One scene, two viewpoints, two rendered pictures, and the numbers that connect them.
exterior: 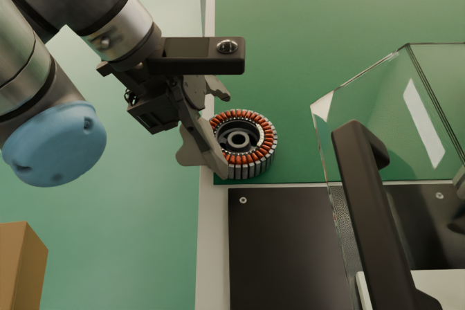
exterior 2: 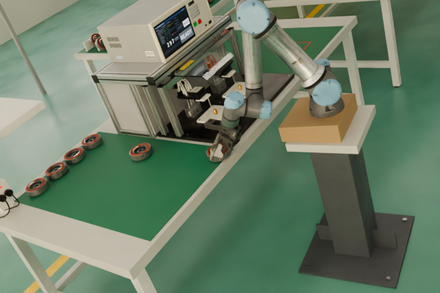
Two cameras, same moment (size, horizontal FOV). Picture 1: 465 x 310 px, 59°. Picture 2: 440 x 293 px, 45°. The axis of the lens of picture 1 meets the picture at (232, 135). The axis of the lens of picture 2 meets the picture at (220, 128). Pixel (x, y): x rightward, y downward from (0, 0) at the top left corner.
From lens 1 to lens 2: 2.46 m
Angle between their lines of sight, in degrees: 92
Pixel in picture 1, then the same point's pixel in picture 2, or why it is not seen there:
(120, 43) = not seen: hidden behind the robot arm
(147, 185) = not seen: outside the picture
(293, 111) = (194, 163)
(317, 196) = (213, 137)
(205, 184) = (235, 149)
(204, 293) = (251, 130)
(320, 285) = not seen: hidden behind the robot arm
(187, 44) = (217, 123)
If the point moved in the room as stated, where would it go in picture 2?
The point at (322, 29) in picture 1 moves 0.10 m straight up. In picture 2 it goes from (149, 192) to (141, 174)
